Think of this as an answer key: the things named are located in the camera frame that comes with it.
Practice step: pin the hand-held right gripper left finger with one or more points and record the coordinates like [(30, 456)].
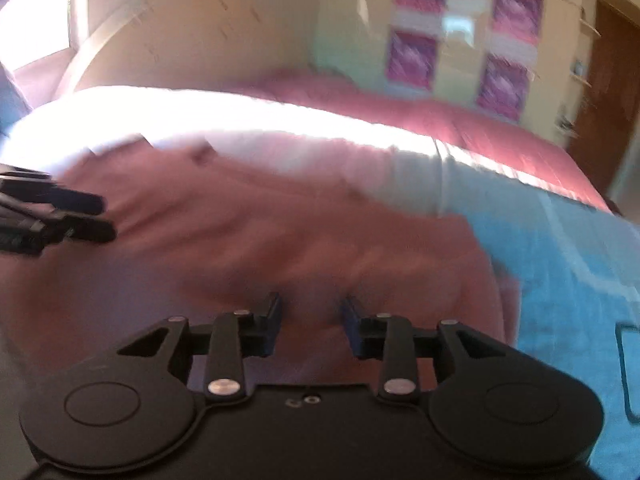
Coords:
[(272, 322)]

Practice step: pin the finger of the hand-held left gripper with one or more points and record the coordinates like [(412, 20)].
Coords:
[(55, 192), (65, 230)]

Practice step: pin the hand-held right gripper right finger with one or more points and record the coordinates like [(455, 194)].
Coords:
[(351, 327)]

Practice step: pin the pink long-sleeved sweater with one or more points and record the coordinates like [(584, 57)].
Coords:
[(250, 240)]

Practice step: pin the blue curtain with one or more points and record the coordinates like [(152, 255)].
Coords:
[(12, 100)]

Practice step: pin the window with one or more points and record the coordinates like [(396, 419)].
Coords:
[(40, 15)]

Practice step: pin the cream bed headboard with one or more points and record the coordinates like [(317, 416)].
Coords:
[(190, 40)]

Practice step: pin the pink pillows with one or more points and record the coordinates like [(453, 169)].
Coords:
[(450, 135)]

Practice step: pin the cream glossy wardrobe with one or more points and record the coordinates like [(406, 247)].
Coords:
[(465, 25)]

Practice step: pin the cream corner shelf unit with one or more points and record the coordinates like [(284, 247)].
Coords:
[(577, 70)]

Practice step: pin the brown wooden door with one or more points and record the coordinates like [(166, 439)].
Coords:
[(610, 95)]

